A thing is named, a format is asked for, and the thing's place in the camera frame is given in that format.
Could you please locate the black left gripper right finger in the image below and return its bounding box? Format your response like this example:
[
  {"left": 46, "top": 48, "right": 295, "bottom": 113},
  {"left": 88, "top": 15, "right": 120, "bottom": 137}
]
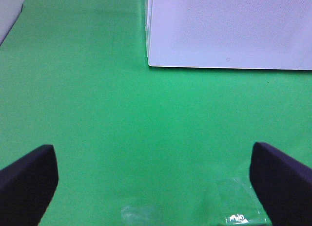
[{"left": 249, "top": 142, "right": 312, "bottom": 226}]

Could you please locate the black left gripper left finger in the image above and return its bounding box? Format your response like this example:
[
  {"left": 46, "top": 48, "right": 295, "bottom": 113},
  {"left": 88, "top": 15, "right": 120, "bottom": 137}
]
[{"left": 0, "top": 145, "right": 59, "bottom": 226}]

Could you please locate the white microwave door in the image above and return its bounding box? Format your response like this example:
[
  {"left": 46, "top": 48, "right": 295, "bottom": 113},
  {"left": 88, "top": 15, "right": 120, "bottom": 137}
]
[{"left": 145, "top": 0, "right": 312, "bottom": 70}]

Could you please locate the clear tape patch right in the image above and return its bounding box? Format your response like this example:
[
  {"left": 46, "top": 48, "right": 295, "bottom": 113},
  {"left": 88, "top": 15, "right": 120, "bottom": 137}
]
[{"left": 217, "top": 177, "right": 271, "bottom": 226}]

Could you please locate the clear tape patch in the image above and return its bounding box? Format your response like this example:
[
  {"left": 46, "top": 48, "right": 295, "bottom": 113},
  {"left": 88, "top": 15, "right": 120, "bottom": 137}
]
[
  {"left": 120, "top": 206, "right": 164, "bottom": 226},
  {"left": 217, "top": 177, "right": 271, "bottom": 226}
]

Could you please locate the clear tape patch left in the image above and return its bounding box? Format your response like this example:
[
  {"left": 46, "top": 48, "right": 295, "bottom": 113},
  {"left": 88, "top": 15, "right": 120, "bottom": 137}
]
[{"left": 120, "top": 206, "right": 164, "bottom": 226}]

